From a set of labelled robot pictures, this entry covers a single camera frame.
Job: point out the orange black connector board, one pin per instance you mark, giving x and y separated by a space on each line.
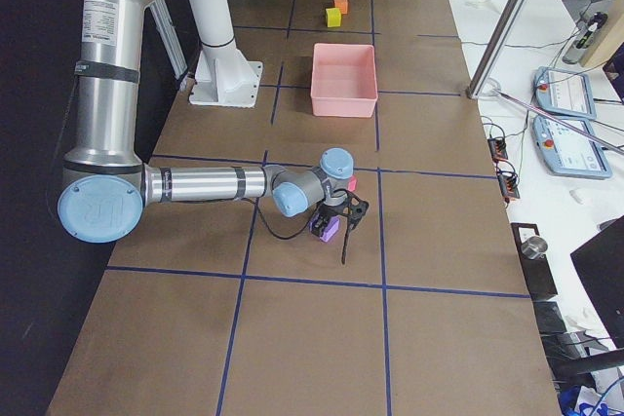
498 148

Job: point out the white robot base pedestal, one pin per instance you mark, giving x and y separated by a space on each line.
223 77

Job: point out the black monitor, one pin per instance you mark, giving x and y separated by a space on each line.
599 266

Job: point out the metal cup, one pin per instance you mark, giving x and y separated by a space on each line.
533 247

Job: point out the orange foam block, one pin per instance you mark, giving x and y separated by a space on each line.
342 6

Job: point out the yellow-green foam block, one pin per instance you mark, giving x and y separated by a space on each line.
333 17

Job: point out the red foam block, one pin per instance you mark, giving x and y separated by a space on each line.
352 184

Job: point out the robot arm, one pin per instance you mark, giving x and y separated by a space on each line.
107 182

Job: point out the near teach pendant tablet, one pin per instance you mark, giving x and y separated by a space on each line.
568 153

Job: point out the reacher grabber stick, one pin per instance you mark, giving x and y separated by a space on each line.
496 94

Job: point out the black box under cup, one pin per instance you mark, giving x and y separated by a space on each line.
537 273

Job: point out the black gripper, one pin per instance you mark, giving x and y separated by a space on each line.
327 212

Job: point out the purple foam block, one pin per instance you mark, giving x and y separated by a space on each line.
331 230

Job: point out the teach pendant tablet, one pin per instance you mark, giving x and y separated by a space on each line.
568 153
564 92

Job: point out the far teach pendant tablet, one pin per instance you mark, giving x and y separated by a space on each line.
564 92

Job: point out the aluminium frame post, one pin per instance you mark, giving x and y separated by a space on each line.
495 47

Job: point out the pink plastic bin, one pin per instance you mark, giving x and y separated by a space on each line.
343 80

